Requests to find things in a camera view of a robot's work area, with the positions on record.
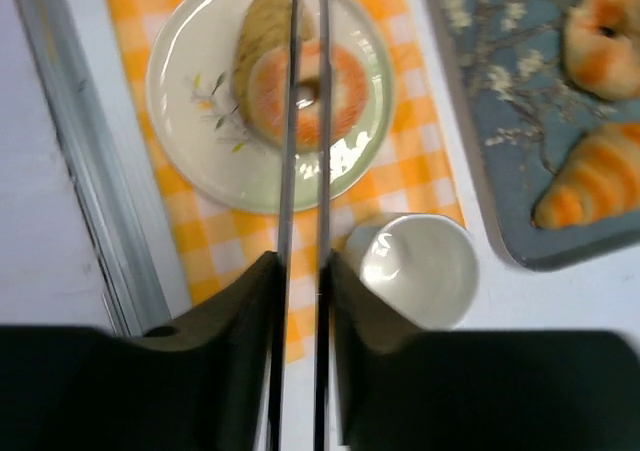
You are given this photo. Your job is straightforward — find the yellow checkered cloth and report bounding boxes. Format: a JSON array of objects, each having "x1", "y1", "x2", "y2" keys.
[{"x1": 97, "y1": 0, "x2": 467, "y2": 365}]

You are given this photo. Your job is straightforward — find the aluminium table edge rail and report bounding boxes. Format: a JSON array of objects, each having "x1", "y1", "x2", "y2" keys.
[{"x1": 16, "y1": 0, "x2": 188, "y2": 336}]

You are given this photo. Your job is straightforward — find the sugared ring donut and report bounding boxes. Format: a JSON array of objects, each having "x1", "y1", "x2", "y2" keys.
[{"x1": 247, "y1": 40, "x2": 369, "y2": 152}]

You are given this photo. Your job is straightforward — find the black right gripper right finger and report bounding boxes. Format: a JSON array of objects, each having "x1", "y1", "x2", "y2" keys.
[{"x1": 323, "y1": 254, "x2": 639, "y2": 450}]

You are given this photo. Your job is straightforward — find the metal serving tongs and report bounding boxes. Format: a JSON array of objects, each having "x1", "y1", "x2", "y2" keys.
[{"x1": 264, "y1": 0, "x2": 334, "y2": 451}]

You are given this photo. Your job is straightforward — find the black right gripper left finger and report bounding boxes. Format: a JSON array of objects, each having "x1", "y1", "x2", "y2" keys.
[{"x1": 1, "y1": 252, "x2": 280, "y2": 450}]

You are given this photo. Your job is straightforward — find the twisted knot bread roll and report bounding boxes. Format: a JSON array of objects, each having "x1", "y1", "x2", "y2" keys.
[{"x1": 563, "y1": 0, "x2": 639, "y2": 101}]

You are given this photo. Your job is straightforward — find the brown bread slice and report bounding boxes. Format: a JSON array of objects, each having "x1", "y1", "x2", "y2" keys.
[{"x1": 232, "y1": 0, "x2": 291, "y2": 126}]

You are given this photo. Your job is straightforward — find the light blue mug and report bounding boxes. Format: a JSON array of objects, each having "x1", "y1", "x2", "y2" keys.
[{"x1": 344, "y1": 213, "x2": 480, "y2": 329}]

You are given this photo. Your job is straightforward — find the striped orange croissant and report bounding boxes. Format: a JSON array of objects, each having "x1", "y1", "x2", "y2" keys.
[{"x1": 533, "y1": 122, "x2": 639, "y2": 230}]

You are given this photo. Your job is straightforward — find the blue floral serving tray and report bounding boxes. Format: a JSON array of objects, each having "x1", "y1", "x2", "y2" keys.
[{"x1": 427, "y1": 0, "x2": 639, "y2": 270}]

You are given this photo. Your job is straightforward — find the white ceramic plate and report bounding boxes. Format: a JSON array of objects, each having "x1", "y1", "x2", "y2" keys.
[{"x1": 145, "y1": 0, "x2": 395, "y2": 214}]

